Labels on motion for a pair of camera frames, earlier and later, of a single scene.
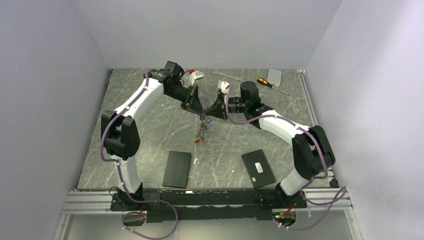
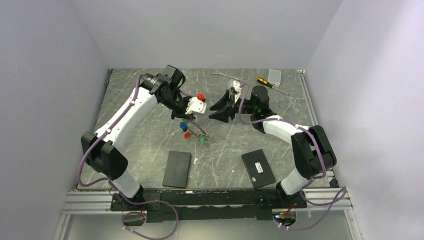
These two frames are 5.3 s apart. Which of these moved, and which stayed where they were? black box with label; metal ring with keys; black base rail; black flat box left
Moved: metal ring with keys
Stayed: black base rail; black flat box left; black box with label
